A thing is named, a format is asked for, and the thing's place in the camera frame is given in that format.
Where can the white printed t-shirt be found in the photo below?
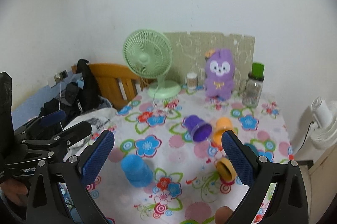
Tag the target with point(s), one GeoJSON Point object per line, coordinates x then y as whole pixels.
{"type": "Point", "coordinates": [99, 120]}

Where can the blue plastic cup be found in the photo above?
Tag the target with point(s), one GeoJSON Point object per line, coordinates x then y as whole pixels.
{"type": "Point", "coordinates": [137, 171]}

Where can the white floor fan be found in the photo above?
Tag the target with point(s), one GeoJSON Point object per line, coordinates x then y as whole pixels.
{"type": "Point", "coordinates": [321, 132]}

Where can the patterned green foam board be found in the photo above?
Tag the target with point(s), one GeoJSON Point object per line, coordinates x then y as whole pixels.
{"type": "Point", "coordinates": [192, 49]}

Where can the cotton swab container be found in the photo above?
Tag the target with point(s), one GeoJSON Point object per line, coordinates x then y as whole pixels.
{"type": "Point", "coordinates": [192, 80]}

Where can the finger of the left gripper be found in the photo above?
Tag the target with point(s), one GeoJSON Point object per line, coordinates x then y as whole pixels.
{"type": "Point", "coordinates": [43, 143]}
{"type": "Point", "coordinates": [52, 116]}

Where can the dark teal yellow cup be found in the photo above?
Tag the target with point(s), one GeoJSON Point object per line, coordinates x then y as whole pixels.
{"type": "Point", "coordinates": [224, 167]}

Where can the right hand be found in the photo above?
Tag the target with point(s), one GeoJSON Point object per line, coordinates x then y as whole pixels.
{"type": "Point", "coordinates": [222, 215]}

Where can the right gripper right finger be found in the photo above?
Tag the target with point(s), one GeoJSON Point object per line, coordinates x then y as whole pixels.
{"type": "Point", "coordinates": [289, 200]}

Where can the green desk fan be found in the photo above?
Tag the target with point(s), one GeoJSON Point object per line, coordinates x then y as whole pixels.
{"type": "Point", "coordinates": [149, 55]}

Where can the wall power socket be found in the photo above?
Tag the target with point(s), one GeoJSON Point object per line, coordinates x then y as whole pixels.
{"type": "Point", "coordinates": [63, 75]}

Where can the left hand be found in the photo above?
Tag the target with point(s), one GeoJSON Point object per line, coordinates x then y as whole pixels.
{"type": "Point", "coordinates": [15, 191]}

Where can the purple plastic cup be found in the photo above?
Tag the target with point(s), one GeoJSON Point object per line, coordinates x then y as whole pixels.
{"type": "Point", "coordinates": [198, 129]}

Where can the glass jar green lid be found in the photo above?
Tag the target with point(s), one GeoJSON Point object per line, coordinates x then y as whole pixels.
{"type": "Point", "coordinates": [251, 88]}

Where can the floral tablecloth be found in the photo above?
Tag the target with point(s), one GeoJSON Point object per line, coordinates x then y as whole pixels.
{"type": "Point", "coordinates": [186, 187]}

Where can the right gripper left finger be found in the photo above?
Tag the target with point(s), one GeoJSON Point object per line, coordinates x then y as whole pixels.
{"type": "Point", "coordinates": [46, 203]}

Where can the purple plush toy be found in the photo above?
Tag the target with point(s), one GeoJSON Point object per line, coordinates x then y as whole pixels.
{"type": "Point", "coordinates": [219, 70]}

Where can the orange plastic cup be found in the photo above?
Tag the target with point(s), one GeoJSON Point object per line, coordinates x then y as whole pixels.
{"type": "Point", "coordinates": [222, 125]}

